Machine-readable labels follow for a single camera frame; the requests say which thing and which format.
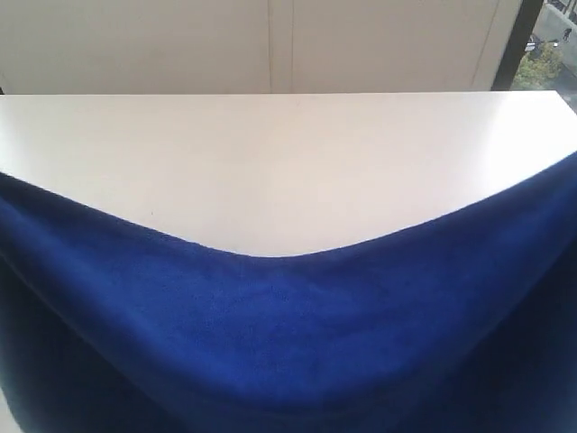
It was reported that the blue cloth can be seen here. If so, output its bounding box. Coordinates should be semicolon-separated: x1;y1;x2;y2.
1;156;576;432

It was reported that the green tree outside window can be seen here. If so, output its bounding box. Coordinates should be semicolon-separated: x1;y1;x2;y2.
511;42;563;90

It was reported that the black window frame post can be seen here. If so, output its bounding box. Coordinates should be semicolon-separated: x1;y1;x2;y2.
490;0;544;91

